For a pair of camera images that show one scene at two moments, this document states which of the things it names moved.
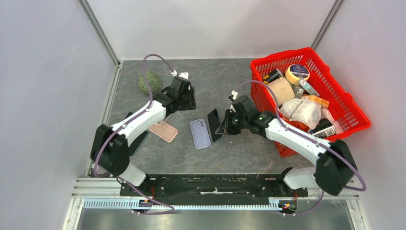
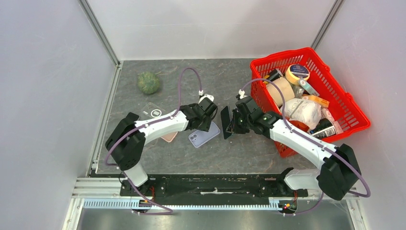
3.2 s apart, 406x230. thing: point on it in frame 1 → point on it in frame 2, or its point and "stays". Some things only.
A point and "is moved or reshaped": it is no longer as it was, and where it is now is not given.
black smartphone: (214, 122) is moved or reshaped
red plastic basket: (348, 117) stays
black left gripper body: (187, 102) → (205, 125)
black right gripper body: (242, 121) stays
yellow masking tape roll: (295, 72) stays
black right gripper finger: (230, 123) stays
